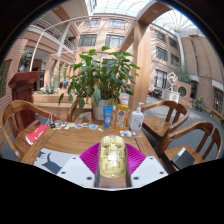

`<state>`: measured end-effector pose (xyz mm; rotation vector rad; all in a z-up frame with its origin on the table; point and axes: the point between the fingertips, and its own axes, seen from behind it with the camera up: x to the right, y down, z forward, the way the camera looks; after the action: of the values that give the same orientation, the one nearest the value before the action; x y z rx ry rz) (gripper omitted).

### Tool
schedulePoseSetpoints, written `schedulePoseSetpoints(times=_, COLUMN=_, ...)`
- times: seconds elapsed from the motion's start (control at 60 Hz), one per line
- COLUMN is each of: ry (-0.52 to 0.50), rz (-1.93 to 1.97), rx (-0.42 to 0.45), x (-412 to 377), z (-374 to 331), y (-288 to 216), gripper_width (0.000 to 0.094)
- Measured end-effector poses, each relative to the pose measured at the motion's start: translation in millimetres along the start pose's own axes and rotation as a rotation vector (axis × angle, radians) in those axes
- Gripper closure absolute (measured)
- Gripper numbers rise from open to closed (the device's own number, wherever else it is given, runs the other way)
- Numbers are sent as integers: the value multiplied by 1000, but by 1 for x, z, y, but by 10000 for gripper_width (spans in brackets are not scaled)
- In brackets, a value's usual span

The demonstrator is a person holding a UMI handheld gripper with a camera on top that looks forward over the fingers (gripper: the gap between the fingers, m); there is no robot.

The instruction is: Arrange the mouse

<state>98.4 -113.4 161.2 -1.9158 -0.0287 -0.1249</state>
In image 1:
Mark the dark red wooden lectern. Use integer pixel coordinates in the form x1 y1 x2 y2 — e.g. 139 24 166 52
8 70 41 129

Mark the grey cat-print mouse pad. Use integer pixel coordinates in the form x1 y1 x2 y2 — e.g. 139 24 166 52
33 148 81 175

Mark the red paper bag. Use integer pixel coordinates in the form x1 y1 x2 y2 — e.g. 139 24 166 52
25 124 50 146

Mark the small white packet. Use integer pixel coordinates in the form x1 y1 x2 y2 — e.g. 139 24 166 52
119 130 134 138

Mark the wooden armchair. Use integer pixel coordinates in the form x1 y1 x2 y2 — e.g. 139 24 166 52
66 96 94 123
154 121 223 174
0 99 61 161
141 99 190 141

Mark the white pump bottle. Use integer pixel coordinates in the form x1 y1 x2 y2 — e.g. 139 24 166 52
129 101 145 131

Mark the dark bust statue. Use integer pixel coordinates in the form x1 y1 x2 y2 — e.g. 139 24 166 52
18 49 34 73

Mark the leafy plant in white pot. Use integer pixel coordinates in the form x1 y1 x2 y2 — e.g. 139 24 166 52
58 45 141 122

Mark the yellow orange bottle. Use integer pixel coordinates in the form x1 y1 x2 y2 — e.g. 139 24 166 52
114 97 130 131

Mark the green agave plant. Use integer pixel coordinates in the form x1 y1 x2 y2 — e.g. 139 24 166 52
39 83 60 96

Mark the yellow computer mouse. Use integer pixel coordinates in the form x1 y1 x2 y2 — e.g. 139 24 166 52
98 134 128 179

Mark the white abstract sculpture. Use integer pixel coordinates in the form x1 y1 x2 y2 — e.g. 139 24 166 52
166 71 179 92

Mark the blue squeeze tube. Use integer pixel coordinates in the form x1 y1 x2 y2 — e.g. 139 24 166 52
102 105 114 130

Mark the yellow flower potted plant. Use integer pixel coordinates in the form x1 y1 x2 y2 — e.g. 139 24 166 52
194 95 204 111

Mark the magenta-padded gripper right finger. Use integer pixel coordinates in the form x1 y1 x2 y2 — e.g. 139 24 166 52
125 143 169 188

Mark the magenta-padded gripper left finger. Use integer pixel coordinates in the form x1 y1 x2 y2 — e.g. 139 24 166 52
57 142 102 189

